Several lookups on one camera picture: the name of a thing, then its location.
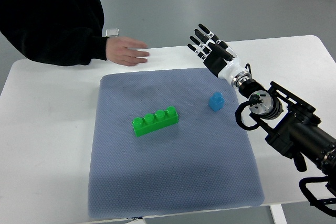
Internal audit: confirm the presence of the green four-stud toy block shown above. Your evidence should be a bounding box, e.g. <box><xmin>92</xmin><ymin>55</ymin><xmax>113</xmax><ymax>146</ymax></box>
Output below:
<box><xmin>132</xmin><ymin>106</ymin><xmax>179</xmax><ymax>137</ymax></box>

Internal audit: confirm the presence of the blue toy block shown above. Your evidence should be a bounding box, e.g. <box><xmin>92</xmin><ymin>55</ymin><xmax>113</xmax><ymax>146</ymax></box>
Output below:
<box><xmin>208</xmin><ymin>92</ymin><xmax>225</xmax><ymax>112</ymax></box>

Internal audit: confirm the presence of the black sleeved forearm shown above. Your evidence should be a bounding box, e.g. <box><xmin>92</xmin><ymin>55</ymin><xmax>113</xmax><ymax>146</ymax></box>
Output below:
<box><xmin>1</xmin><ymin>0</ymin><xmax>107</xmax><ymax>66</ymax></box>

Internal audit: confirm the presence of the person's bare hand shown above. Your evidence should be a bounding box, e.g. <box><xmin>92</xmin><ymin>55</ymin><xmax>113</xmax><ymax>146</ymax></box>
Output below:
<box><xmin>106</xmin><ymin>37</ymin><xmax>150</xmax><ymax>67</ymax></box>

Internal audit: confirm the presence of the upper metal floor plate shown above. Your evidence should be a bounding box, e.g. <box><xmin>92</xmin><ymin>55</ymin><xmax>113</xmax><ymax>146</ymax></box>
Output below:
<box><xmin>105</xmin><ymin>28</ymin><xmax>119</xmax><ymax>38</ymax></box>

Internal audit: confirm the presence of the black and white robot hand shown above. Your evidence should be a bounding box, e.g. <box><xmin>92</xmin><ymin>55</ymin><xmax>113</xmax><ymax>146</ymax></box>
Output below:
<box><xmin>187</xmin><ymin>24</ymin><xmax>252</xmax><ymax>89</ymax></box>

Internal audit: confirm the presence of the white table leg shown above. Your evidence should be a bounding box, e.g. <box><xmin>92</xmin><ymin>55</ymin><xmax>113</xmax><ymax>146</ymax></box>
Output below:
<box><xmin>269</xmin><ymin>204</ymin><xmax>287</xmax><ymax>224</ymax></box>

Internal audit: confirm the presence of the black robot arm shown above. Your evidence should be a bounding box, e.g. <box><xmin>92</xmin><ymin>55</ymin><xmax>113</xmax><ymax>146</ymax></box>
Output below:
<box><xmin>234</xmin><ymin>65</ymin><xmax>335</xmax><ymax>217</ymax></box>

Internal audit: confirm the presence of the blue-grey textured mat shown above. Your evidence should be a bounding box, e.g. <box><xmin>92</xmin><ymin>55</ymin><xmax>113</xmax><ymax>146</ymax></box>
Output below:
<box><xmin>88</xmin><ymin>68</ymin><xmax>264</xmax><ymax>219</ymax></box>

